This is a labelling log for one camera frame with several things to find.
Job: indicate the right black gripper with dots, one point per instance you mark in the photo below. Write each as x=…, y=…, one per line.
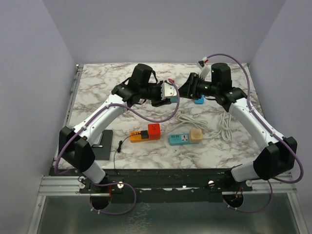
x=189, y=89

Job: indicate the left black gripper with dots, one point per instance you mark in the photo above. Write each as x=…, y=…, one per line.
x=159, y=102

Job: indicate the blue cube socket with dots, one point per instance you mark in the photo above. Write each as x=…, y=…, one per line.
x=199, y=101

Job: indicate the small teal plug adapter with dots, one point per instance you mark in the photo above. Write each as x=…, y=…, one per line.
x=174, y=100

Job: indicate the red cube socket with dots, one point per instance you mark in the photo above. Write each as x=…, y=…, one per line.
x=154, y=131

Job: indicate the black charger with cable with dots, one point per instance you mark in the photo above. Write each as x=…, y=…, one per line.
x=118, y=150

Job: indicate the beige cube socket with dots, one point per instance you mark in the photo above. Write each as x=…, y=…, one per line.
x=195, y=136

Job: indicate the orange power strip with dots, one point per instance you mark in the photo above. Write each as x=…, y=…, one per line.
x=138, y=136

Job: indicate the teal power strip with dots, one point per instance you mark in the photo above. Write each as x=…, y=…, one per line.
x=179, y=139

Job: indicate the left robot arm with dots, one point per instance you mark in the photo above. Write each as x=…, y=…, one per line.
x=75, y=144

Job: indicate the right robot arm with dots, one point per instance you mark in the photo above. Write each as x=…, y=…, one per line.
x=276, y=156

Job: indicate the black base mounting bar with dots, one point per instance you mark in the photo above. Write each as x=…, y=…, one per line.
x=161, y=186

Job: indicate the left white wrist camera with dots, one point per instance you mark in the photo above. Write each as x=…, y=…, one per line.
x=168, y=90

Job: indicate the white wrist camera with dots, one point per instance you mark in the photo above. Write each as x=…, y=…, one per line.
x=168, y=90
x=204, y=68

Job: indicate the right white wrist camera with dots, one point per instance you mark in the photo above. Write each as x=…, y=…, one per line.
x=204, y=68

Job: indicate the aluminium frame rail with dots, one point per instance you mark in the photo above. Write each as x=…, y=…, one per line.
x=59, y=186

